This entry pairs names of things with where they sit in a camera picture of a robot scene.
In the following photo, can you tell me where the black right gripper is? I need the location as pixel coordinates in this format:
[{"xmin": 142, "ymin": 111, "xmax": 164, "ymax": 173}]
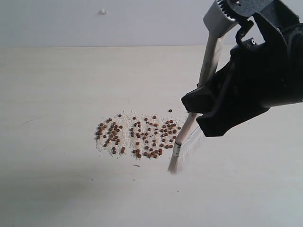
[{"xmin": 181, "ymin": 0, "xmax": 303, "ymax": 137}]

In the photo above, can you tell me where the white wooden paint brush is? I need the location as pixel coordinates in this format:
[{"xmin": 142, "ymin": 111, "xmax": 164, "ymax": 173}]
[{"xmin": 168, "ymin": 34, "xmax": 224, "ymax": 175}]

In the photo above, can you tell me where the pile of brown pellets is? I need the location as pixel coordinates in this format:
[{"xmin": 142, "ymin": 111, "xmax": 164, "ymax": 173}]
[{"xmin": 94, "ymin": 113, "xmax": 181, "ymax": 160}]

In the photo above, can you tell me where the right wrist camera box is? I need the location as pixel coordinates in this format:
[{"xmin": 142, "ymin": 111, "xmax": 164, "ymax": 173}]
[{"xmin": 203, "ymin": 0, "xmax": 238, "ymax": 38}]

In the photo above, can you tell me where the small white wall fixture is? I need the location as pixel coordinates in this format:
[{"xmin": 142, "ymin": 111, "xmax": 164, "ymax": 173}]
[{"xmin": 100, "ymin": 9, "xmax": 107, "ymax": 15}]

